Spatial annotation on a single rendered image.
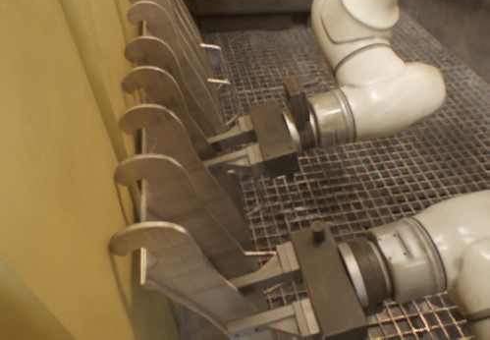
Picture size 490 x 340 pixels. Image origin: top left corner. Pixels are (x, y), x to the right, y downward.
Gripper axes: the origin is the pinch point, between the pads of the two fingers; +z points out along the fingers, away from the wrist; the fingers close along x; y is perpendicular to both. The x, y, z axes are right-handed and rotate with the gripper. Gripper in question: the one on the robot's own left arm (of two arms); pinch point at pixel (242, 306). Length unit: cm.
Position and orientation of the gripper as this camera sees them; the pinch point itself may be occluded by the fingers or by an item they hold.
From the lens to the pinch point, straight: 48.8
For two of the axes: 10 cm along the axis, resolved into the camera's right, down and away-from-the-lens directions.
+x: 1.9, 7.0, -6.9
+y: -2.3, -6.6, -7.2
